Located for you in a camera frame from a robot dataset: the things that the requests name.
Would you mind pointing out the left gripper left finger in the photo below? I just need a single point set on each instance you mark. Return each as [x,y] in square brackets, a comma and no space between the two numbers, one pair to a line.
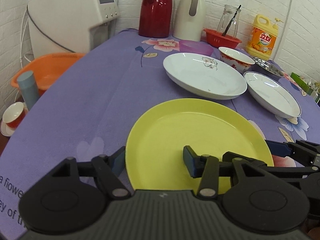
[107,170]

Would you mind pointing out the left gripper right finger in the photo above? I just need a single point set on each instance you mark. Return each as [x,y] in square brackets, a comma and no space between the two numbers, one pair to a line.
[205,167]

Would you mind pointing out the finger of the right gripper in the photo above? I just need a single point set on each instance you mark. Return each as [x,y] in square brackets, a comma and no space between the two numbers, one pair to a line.
[280,149]

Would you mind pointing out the yellow plastic plate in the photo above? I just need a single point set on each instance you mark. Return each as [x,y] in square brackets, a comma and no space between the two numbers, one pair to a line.
[154,148]

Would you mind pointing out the white blue-rimmed plate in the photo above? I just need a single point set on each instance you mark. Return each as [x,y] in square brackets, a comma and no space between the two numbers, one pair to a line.
[272,96]

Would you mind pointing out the stainless steel bowl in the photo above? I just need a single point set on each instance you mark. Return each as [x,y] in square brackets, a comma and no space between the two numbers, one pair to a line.
[263,67]

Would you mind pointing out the large white floral plate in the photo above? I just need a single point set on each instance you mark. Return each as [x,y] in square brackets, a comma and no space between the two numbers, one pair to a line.
[204,76]

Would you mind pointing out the white red-patterned bowl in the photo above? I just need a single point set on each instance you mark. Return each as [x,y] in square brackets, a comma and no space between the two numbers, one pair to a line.
[237,60]

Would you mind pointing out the purple plastic bowl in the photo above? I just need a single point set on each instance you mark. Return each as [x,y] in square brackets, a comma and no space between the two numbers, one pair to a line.
[202,48]

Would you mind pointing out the purple floral tablecloth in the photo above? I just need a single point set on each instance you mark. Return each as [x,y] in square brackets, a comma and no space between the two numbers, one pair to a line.
[47,178]

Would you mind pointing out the green box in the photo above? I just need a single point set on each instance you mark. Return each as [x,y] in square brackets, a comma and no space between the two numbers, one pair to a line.
[308,86]

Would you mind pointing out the yellow detergent bottle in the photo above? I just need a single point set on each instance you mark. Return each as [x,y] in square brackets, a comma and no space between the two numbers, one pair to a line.
[263,37]

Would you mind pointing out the red white cup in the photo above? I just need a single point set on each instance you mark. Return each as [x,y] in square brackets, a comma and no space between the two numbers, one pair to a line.
[14,115]

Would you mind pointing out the white saucer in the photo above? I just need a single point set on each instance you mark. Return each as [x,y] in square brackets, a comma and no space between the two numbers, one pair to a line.
[8,131]

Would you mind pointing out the orange plastic basin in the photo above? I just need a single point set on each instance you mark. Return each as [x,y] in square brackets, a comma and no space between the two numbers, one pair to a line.
[48,68]

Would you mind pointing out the grey-blue cylinder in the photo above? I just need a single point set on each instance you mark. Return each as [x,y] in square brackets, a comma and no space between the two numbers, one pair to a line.
[28,88]

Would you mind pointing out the black straw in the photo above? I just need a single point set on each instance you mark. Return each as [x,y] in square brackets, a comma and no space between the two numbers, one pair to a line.
[231,21]

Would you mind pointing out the red plastic colander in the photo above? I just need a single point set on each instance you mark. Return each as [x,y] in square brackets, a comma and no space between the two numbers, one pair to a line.
[216,39]

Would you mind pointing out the glass carafe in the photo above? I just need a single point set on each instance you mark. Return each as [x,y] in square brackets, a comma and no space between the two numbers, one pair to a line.
[227,14]

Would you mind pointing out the white thermos jug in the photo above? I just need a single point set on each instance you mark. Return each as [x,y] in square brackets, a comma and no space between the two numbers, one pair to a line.
[189,20]

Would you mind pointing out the red thermos jug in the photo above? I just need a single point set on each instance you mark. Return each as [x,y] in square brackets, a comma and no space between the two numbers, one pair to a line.
[155,18]

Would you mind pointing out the white water dispenser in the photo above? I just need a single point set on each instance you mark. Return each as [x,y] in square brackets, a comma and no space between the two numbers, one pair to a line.
[70,26]

